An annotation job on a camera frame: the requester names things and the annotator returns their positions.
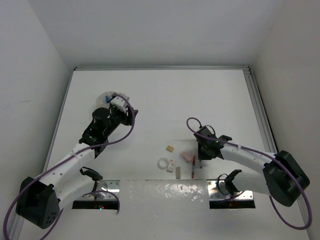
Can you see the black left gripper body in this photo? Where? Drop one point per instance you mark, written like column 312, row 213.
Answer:
column 117, row 117

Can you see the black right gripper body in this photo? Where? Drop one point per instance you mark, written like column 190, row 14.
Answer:
column 202, row 153

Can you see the clear blue gel pen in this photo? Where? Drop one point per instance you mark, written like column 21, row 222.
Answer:
column 107, row 99

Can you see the red pen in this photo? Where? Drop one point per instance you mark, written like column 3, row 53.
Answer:
column 193, row 167

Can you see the pink stapler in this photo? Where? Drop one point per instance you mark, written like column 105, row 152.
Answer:
column 186, row 157

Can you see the clear tape roll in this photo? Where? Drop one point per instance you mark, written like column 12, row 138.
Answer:
column 163, row 163

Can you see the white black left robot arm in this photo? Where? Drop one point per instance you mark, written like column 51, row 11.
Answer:
column 41, row 200

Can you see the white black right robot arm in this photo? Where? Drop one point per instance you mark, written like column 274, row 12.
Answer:
column 277, row 175

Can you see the white round desk organizer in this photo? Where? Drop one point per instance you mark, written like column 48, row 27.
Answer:
column 103, row 101

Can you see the grey staple box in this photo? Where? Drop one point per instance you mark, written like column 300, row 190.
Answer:
column 177, row 172

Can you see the yellow eraser block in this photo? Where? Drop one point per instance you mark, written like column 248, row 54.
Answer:
column 170, row 148

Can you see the white correction tape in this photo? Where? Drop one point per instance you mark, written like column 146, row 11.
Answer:
column 171, row 166

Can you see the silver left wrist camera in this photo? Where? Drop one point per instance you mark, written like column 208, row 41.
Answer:
column 118, row 100

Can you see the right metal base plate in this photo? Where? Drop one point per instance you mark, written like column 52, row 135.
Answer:
column 217, row 192

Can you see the metal base plate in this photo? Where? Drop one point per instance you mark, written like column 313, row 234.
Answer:
column 107, row 190
column 217, row 192

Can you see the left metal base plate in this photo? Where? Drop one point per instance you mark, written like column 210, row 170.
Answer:
column 107, row 190

